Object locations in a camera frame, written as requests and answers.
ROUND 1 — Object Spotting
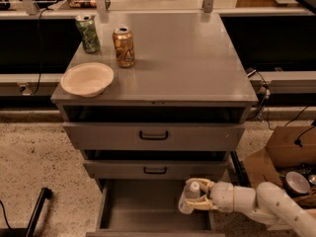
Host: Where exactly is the cardboard box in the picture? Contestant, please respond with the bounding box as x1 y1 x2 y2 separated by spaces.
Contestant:
242 125 316 237

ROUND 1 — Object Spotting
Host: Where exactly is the white paper bowl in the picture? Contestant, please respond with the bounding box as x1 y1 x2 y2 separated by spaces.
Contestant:
60 62 114 98

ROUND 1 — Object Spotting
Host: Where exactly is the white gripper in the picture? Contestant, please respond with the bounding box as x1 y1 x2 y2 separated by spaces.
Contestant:
179 178 234 212

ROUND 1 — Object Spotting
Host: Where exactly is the white bowl in box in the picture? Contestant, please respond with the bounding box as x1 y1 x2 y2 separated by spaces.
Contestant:
285 172 310 195

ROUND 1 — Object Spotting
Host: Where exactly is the grey drawer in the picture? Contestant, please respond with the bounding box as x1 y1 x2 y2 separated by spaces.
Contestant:
63 122 245 151
86 180 225 237
84 160 227 180

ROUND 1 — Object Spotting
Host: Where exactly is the black cable on right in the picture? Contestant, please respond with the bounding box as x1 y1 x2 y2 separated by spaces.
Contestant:
246 68 272 120

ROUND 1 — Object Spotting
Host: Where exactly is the orange soda can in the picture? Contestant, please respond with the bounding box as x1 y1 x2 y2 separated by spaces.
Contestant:
113 26 135 68

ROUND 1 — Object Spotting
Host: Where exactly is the green soda can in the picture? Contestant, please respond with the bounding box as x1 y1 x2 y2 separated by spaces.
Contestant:
76 15 100 53

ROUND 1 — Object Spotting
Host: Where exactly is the black chair leg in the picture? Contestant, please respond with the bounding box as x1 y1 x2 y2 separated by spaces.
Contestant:
0 188 52 237

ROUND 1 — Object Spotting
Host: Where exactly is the bottom grey drawer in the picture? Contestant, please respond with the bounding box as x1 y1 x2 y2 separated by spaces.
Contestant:
86 180 225 237

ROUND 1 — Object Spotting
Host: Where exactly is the top grey drawer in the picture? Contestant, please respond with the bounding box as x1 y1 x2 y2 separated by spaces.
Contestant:
63 122 245 151

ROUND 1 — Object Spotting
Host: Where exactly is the middle grey drawer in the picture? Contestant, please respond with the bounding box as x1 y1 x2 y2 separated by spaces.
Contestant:
84 160 227 180

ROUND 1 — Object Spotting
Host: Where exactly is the black cable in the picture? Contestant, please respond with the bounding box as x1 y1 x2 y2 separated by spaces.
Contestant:
31 7 53 96
246 68 272 120

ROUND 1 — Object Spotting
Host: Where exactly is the clear plastic water bottle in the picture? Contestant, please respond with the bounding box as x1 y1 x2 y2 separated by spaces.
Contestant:
178 181 200 214

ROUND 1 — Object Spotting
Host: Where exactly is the grey drawer cabinet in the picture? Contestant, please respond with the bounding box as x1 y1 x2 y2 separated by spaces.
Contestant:
50 11 260 237

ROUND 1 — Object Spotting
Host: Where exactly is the black cable on left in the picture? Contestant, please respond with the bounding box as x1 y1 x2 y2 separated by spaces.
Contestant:
31 7 53 96

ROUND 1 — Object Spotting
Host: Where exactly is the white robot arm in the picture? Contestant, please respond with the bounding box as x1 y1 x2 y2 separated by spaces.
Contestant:
178 178 316 237

